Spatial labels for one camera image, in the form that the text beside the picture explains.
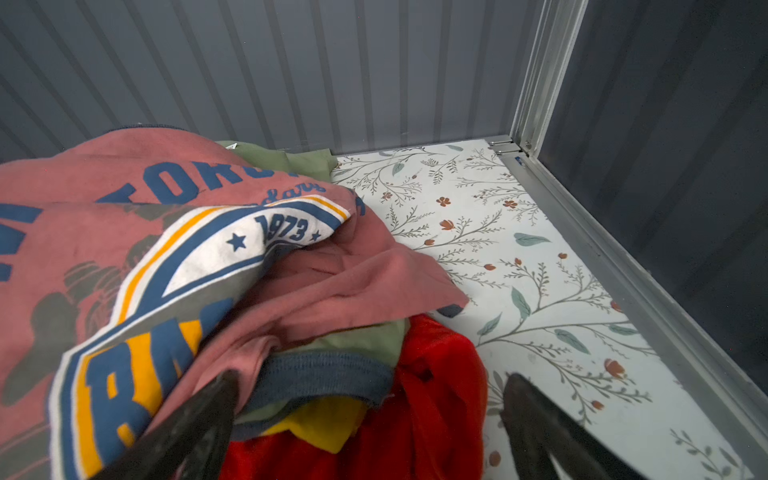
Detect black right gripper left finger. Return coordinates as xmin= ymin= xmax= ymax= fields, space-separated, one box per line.
xmin=95 ymin=370 xmax=239 ymax=479

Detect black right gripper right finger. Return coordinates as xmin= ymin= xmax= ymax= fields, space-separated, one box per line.
xmin=500 ymin=373 xmax=643 ymax=479

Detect yellow t-shirt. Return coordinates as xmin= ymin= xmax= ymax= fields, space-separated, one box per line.
xmin=260 ymin=396 xmax=369 ymax=454

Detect dusty red printed t-shirt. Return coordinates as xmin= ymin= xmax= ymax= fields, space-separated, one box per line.
xmin=1 ymin=128 xmax=468 ymax=479

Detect bright red cloth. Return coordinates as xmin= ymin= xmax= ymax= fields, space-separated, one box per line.
xmin=220 ymin=315 xmax=487 ymax=479

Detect olive green t-shirt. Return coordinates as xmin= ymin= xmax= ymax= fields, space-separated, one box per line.
xmin=215 ymin=140 xmax=412 ymax=442

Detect aluminium frame rails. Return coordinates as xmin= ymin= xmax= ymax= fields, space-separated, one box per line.
xmin=509 ymin=1 xmax=767 ymax=479

